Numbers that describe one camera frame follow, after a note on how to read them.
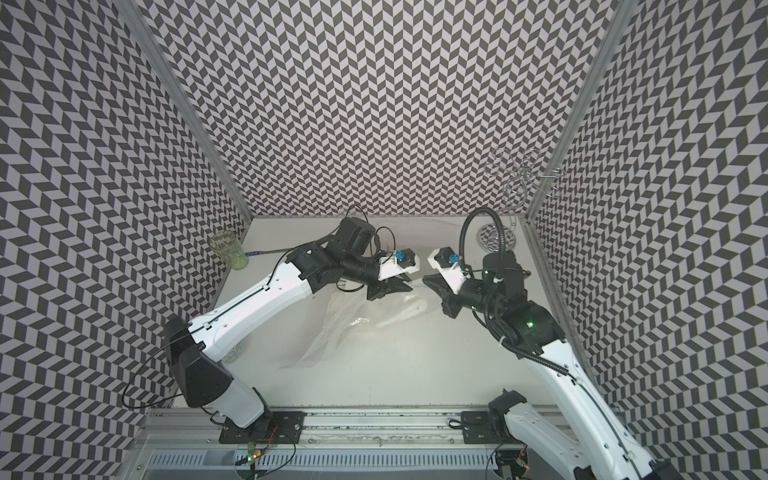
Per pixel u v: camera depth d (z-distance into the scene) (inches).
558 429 21.4
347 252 21.7
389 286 24.0
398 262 22.8
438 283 24.2
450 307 22.6
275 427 27.5
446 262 21.2
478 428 29.0
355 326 30.9
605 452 14.8
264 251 37.0
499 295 19.0
